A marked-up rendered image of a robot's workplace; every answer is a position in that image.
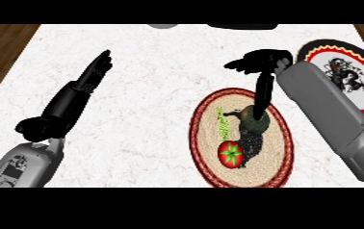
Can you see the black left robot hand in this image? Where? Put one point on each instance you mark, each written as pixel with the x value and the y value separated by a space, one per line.
pixel 66 107

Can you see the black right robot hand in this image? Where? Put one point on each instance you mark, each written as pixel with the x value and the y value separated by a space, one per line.
pixel 258 63

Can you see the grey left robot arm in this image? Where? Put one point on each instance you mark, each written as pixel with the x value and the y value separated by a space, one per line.
pixel 25 165

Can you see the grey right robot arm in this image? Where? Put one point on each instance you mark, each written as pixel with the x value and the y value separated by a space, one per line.
pixel 328 111

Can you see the white plate with dragon print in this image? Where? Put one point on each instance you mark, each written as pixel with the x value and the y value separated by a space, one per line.
pixel 341 72

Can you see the green and tan squash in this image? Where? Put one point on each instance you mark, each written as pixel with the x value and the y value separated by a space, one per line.
pixel 258 125

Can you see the round woven red-rimmed placemat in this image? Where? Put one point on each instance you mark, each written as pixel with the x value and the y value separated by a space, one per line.
pixel 270 162

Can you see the black flat object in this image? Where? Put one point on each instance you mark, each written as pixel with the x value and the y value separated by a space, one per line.
pixel 244 26

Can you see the pale grey rounded object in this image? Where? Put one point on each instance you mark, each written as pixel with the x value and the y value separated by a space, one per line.
pixel 164 25

